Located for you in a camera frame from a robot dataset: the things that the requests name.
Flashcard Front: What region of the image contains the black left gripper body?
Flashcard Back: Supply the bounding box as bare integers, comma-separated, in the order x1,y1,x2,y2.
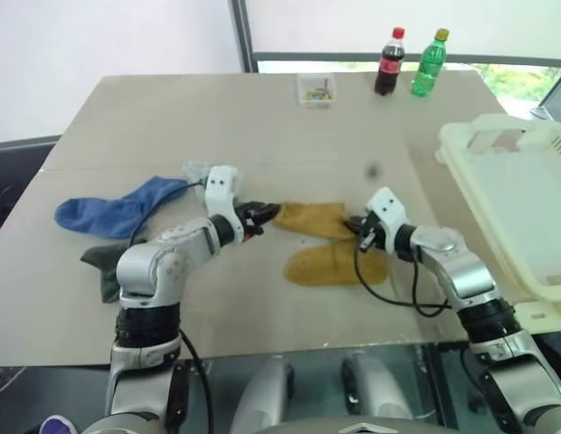
233,201,266,241

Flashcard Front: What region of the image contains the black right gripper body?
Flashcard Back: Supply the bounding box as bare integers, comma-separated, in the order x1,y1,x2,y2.
355,211,385,253

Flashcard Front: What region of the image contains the mustard yellow sock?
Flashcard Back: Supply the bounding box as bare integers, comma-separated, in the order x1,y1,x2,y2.
283,241,388,287
271,202,359,241

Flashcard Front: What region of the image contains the light grey sock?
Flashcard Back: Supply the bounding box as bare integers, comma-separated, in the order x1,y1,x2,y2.
181,160,246,210

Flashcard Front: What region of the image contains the small clear plastic box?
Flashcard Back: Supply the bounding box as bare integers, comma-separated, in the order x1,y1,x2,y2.
296,72,338,109

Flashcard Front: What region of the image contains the white plastic basket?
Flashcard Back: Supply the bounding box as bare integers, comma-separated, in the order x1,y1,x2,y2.
433,112,561,325

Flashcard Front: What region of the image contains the blue sock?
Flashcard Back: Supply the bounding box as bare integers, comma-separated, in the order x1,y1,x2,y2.
53,175,189,240

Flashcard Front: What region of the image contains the dark green sock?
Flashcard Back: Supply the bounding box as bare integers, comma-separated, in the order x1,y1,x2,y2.
80,242,148,305

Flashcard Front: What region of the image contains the silver right robot leg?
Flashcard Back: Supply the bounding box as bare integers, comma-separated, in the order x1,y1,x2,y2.
341,353,414,421

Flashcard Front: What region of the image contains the silver robot leg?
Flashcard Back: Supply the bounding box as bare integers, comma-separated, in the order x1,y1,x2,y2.
341,353,414,421
229,354,296,434

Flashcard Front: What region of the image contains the cola bottle red cap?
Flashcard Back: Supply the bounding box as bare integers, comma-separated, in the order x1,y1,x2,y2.
374,26,406,97

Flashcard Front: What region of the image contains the green bottle yellow cap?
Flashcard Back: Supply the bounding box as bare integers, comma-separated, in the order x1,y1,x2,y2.
410,28,450,98

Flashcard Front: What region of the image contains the silver left robot leg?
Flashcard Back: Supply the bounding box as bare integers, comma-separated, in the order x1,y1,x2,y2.
229,354,296,434

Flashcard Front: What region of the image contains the white window blind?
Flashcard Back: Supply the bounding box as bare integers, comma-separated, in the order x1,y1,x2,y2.
246,0,561,56

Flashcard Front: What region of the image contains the grey rounded torso shell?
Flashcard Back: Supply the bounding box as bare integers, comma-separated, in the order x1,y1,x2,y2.
81,413,462,434

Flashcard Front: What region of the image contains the grey laptop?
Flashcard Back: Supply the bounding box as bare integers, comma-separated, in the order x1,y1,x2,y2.
530,67,561,124

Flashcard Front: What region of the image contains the black sofa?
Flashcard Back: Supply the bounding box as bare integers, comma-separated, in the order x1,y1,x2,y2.
0,134,63,244

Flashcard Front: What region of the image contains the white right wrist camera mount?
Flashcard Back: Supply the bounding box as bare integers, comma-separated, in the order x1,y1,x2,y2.
365,187,411,253

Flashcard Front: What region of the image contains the dark window frame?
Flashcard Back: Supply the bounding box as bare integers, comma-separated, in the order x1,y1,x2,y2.
229,0,561,74

